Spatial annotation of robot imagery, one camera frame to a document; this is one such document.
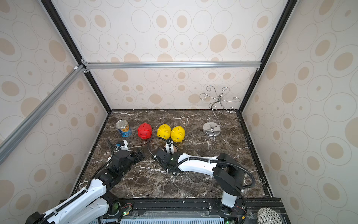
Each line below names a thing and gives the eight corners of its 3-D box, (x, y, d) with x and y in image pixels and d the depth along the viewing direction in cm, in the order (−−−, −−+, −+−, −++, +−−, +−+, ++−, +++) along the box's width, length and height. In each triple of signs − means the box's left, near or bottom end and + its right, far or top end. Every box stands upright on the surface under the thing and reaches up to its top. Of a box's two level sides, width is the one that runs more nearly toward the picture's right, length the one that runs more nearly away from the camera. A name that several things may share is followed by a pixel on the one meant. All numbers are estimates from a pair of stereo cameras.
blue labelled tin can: (119, 137, 105) (113, 128, 96) (122, 129, 110) (117, 119, 101) (130, 137, 105) (125, 128, 96) (132, 129, 110) (128, 119, 101)
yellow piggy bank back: (158, 141, 102) (156, 134, 95) (159, 129, 109) (158, 122, 102) (170, 141, 102) (169, 134, 95) (171, 129, 109) (170, 122, 102)
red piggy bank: (139, 141, 102) (136, 133, 94) (141, 130, 108) (138, 122, 100) (150, 141, 102) (147, 133, 94) (152, 130, 108) (150, 122, 100)
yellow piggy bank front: (170, 142, 102) (169, 134, 95) (174, 132, 108) (174, 124, 100) (181, 145, 101) (180, 137, 93) (184, 135, 106) (185, 127, 99)
